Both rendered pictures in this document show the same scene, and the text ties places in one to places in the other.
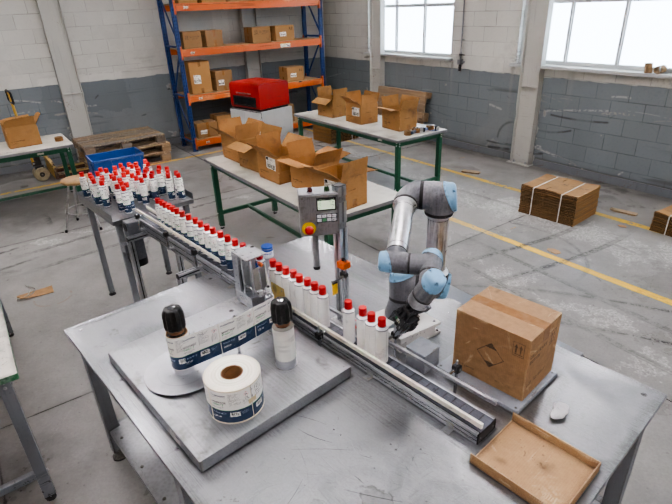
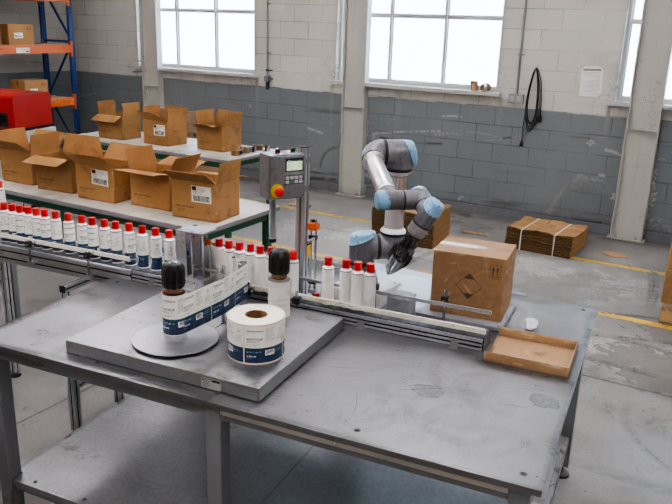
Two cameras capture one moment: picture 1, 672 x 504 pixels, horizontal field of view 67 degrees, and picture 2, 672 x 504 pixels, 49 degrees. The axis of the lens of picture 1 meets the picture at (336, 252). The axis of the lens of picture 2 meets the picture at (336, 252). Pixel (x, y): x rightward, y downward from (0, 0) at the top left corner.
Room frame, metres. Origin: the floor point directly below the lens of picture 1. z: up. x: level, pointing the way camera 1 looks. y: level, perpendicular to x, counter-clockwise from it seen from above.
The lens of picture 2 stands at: (-0.86, 1.14, 1.99)
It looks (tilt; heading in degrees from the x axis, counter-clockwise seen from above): 17 degrees down; 335
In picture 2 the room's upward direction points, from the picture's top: 2 degrees clockwise
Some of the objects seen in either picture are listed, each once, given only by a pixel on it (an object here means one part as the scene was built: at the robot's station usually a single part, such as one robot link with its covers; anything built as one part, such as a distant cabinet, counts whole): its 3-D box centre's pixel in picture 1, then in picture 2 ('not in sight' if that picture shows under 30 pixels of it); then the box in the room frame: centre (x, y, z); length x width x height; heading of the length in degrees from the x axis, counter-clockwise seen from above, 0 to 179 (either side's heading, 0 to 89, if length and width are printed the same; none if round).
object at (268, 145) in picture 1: (279, 157); (107, 170); (4.40, 0.47, 0.97); 0.45 x 0.38 x 0.37; 128
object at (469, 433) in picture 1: (326, 331); (294, 303); (1.87, 0.06, 0.85); 1.65 x 0.11 x 0.05; 41
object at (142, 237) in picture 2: (229, 252); (142, 246); (2.47, 0.58, 0.98); 0.05 x 0.05 x 0.20
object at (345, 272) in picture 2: (363, 328); (345, 283); (1.70, -0.10, 0.98); 0.05 x 0.05 x 0.20
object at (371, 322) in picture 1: (371, 334); (357, 285); (1.66, -0.13, 0.98); 0.05 x 0.05 x 0.20
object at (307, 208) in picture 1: (318, 211); (282, 175); (2.01, 0.07, 1.38); 0.17 x 0.10 x 0.19; 96
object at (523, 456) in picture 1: (534, 462); (531, 350); (1.13, -0.60, 0.85); 0.30 x 0.26 x 0.04; 41
